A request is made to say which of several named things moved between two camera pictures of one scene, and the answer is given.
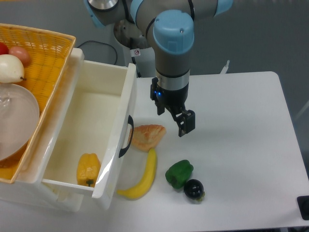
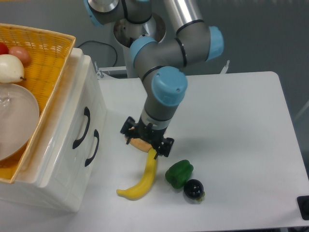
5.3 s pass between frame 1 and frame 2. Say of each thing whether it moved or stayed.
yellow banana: stayed
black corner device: stayed
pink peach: stayed
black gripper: moved
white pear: stayed
